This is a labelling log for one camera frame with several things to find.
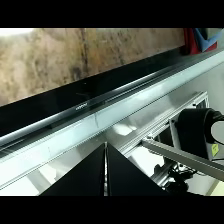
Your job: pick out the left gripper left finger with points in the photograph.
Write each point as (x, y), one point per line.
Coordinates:
(86, 176)

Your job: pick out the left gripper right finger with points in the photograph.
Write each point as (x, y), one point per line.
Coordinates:
(126, 176)

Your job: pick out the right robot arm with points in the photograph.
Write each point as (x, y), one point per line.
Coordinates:
(193, 130)

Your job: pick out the red garment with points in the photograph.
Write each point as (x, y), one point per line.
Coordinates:
(188, 41)

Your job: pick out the blue garment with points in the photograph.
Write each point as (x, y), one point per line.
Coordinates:
(208, 38)

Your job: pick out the silver frame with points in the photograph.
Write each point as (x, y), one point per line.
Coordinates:
(100, 116)

